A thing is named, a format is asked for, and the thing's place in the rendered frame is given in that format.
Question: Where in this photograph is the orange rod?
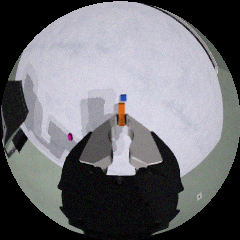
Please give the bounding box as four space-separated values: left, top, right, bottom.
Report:
118 102 125 126

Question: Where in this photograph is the small magenta rod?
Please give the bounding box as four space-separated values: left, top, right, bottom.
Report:
68 133 73 141

